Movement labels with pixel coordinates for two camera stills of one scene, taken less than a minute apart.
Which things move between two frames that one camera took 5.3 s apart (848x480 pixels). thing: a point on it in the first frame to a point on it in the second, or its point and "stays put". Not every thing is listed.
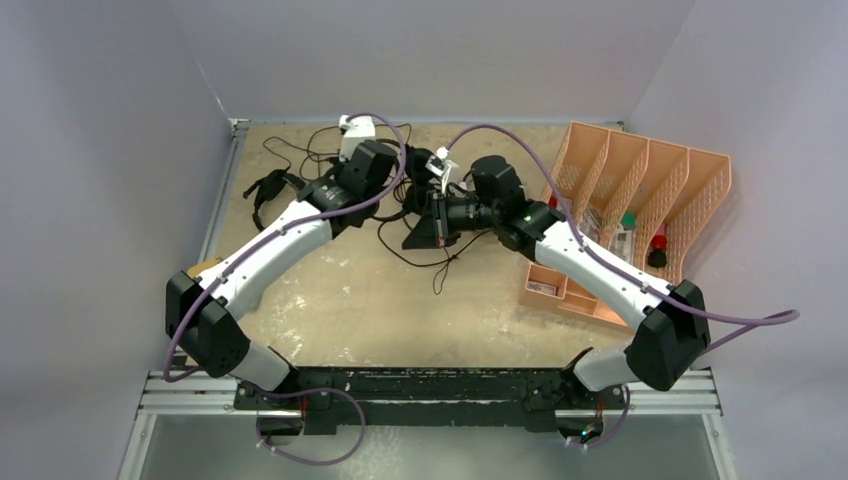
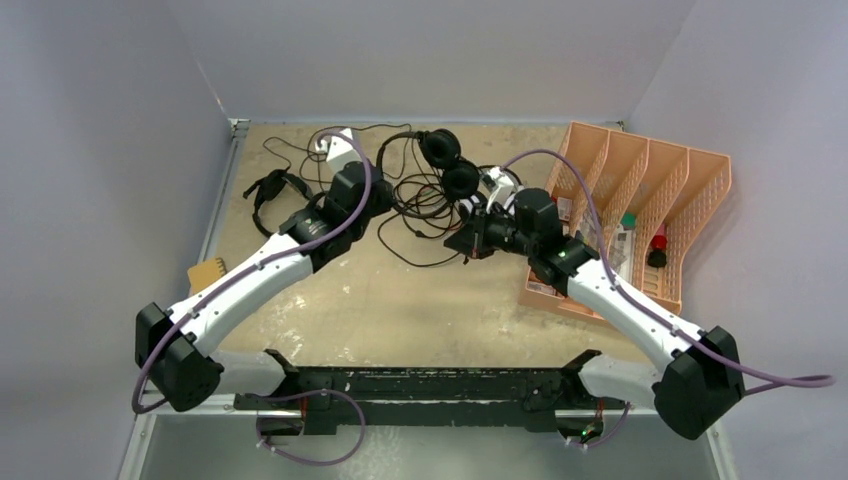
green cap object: (629, 220) stays put
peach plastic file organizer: (632, 197) stays put
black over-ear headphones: (418, 179) to (457, 178)
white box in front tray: (533, 285) stays put
